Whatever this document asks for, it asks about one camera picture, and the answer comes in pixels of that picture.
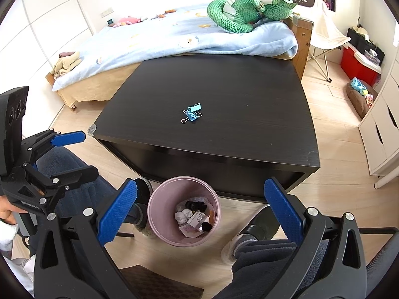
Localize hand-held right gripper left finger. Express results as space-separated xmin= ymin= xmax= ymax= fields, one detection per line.
xmin=33 ymin=179 xmax=138 ymax=299

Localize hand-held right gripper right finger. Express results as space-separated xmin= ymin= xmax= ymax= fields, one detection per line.
xmin=263 ymin=177 xmax=368 ymax=299

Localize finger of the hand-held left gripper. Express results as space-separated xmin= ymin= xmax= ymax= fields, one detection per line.
xmin=20 ymin=129 xmax=88 ymax=163
xmin=12 ymin=165 xmax=99 ymax=216

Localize pink plastic waste bin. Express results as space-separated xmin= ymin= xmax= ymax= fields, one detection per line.
xmin=147 ymin=176 xmax=221 ymax=248

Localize white fuzzy sock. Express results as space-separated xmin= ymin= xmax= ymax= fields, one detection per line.
xmin=175 ymin=209 xmax=194 ymax=225

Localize black cloth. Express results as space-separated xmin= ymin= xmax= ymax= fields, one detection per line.
xmin=185 ymin=201 xmax=208 ymax=213

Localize person's left hand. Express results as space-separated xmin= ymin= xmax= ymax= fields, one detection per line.
xmin=0 ymin=194 xmax=20 ymax=224

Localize person's left leg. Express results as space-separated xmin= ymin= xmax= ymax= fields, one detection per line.
xmin=29 ymin=146 xmax=138 ymax=256

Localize grey white right shoe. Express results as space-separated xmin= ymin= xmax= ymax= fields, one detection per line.
xmin=221 ymin=205 xmax=282 ymax=266

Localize folded beige towels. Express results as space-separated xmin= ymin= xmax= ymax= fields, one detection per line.
xmin=51 ymin=51 xmax=82 ymax=78

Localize white printed paper packet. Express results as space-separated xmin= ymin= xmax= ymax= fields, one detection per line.
xmin=187 ymin=212 xmax=207 ymax=230

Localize white pipe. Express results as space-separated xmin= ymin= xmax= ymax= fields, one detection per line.
xmin=374 ymin=171 xmax=399 ymax=190

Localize white cabinet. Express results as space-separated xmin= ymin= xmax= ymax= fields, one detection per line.
xmin=358 ymin=65 xmax=399 ymax=176

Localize pink plush toy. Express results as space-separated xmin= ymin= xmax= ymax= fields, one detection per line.
xmin=113 ymin=16 xmax=143 ymax=28

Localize brown pet cushion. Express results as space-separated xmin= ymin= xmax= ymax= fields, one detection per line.
xmin=346 ymin=79 xmax=378 ymax=119

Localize small blue toy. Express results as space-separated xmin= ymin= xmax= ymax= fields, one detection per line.
xmin=351 ymin=77 xmax=369 ymax=96

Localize red storage box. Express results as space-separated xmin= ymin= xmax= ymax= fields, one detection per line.
xmin=340 ymin=45 xmax=383 ymax=84

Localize light blue blanket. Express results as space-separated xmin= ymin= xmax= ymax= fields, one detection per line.
xmin=52 ymin=6 xmax=298 ymax=92

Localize black bag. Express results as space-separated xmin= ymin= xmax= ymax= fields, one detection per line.
xmin=347 ymin=27 xmax=386 ymax=67

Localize white folding chair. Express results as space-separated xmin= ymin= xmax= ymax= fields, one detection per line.
xmin=307 ymin=0 xmax=352 ymax=83

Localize green dragon plush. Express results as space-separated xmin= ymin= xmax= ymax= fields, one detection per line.
xmin=207 ymin=0 xmax=298 ymax=34

